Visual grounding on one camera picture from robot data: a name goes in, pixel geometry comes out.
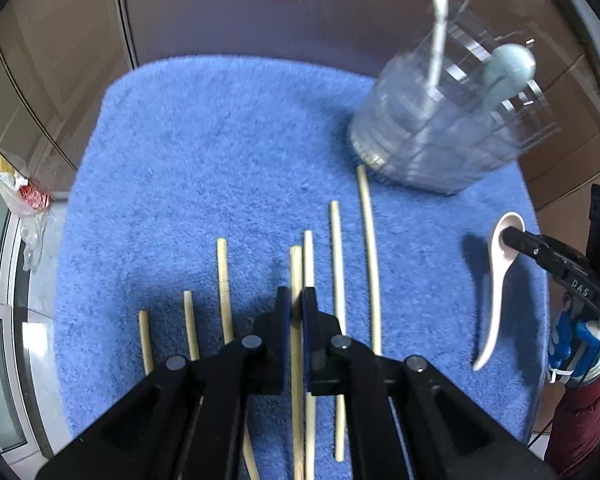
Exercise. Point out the single bamboo chopstick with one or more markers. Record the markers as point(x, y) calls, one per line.
point(296, 270)

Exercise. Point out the white plastic spoon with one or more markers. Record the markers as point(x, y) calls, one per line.
point(437, 20)

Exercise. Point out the person's right forearm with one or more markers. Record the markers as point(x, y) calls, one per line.
point(577, 425)

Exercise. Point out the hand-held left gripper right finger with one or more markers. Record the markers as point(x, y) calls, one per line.
point(309, 320)

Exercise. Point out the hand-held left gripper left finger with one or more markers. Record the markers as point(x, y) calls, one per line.
point(284, 310)

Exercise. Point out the person's right hand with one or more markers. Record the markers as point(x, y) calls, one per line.
point(575, 345)

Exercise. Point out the glass door with metal frame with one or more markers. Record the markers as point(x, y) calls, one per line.
point(0, 360)

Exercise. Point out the group of bamboo chopsticks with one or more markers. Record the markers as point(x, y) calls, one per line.
point(337, 260)

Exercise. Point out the blue fluffy mat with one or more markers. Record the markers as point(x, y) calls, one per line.
point(205, 160)

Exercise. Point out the clear plastic utensil holder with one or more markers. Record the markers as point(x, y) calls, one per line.
point(430, 145)

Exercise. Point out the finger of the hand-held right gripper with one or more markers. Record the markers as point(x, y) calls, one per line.
point(535, 247)

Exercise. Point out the clear plastic bag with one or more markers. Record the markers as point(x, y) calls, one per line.
point(15, 195)

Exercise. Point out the brown lower kitchen cabinet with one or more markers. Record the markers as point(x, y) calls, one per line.
point(50, 60)

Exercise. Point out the light blue plastic spoon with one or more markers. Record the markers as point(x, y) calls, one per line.
point(510, 65)

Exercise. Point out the white ceramic spoon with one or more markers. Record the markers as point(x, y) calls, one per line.
point(495, 290)

